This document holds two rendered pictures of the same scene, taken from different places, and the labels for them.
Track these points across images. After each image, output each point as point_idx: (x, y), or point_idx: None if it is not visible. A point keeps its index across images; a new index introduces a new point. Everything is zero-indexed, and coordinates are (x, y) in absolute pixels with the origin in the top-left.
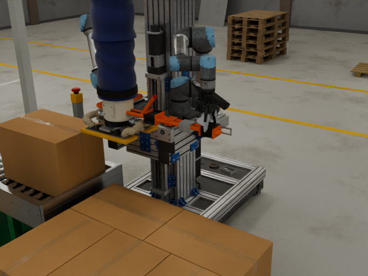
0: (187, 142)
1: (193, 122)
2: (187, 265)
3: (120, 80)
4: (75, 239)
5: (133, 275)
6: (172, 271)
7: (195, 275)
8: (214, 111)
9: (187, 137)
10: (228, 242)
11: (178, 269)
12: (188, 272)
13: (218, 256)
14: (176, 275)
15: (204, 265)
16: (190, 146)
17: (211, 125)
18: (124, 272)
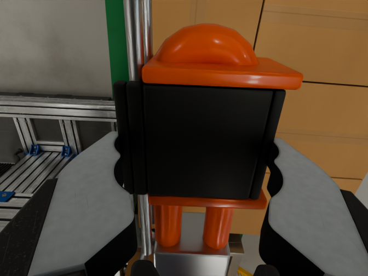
0: (17, 210)
1: (188, 257)
2: (265, 38)
3: None
4: (269, 193)
5: (313, 95)
6: (287, 51)
7: (286, 10)
8: (103, 246)
9: (7, 220)
10: (178, 5)
11: (280, 45)
12: (283, 26)
13: (223, 1)
14: (295, 40)
15: (257, 10)
16: (7, 201)
17: (200, 140)
18: (310, 110)
